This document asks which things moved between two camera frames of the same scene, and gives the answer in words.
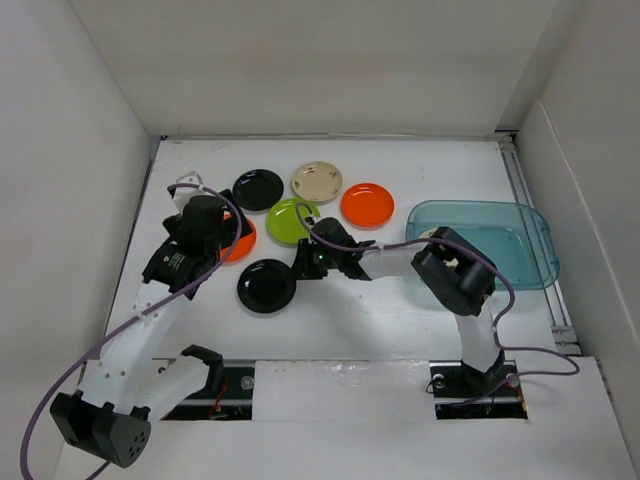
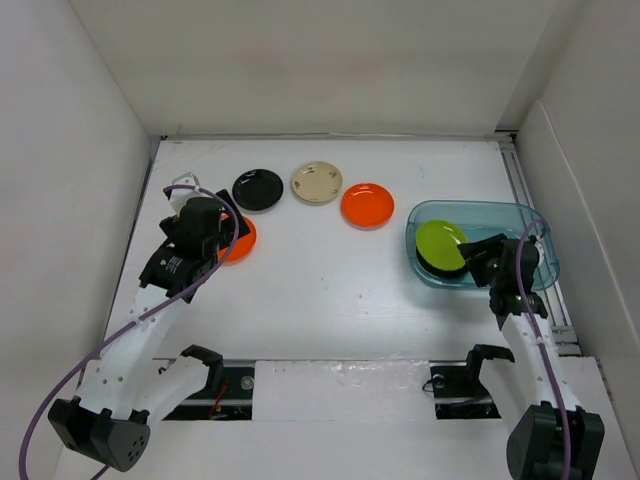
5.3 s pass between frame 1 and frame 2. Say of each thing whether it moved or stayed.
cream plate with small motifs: stayed
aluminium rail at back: stayed
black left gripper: stayed
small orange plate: stayed
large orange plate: stayed
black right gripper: moved
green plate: moved
